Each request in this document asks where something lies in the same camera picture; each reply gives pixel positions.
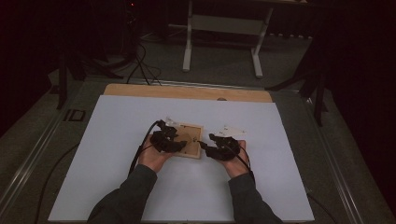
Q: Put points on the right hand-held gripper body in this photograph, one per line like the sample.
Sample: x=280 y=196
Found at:
x=229 y=147

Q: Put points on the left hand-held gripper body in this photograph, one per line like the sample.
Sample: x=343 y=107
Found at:
x=162 y=141

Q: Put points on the wooden picture frame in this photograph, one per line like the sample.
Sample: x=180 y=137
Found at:
x=193 y=149

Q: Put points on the person's right hand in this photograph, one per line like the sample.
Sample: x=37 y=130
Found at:
x=238 y=165

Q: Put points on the person's left hand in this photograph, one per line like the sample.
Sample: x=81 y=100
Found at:
x=152 y=158

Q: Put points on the white table sheet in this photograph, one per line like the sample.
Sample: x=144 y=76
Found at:
x=186 y=193

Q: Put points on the black floor socket box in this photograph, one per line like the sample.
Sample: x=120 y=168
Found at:
x=74 y=115

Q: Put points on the black tripod stand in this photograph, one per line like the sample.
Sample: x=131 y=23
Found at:
x=319 y=93

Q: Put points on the dark equipment with red light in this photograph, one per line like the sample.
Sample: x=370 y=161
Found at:
x=132 y=25

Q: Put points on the metal floor rail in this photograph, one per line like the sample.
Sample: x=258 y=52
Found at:
x=28 y=168
x=336 y=161
x=205 y=84

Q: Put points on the white desk frame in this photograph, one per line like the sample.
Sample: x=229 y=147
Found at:
x=224 y=23

